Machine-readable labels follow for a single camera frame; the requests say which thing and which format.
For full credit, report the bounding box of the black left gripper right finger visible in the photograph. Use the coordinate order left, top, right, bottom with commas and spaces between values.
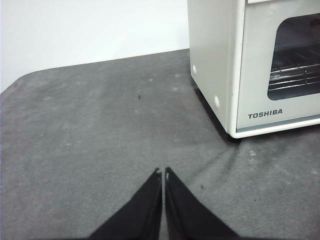
164, 166, 240, 240

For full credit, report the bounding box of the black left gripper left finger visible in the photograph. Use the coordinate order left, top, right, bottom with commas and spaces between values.
87, 168, 163, 240

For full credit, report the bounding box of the white toaster oven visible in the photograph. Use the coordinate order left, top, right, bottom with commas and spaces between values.
187, 0, 320, 140

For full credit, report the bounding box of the metal wire oven rack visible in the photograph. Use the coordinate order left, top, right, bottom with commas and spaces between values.
268, 48, 320, 93

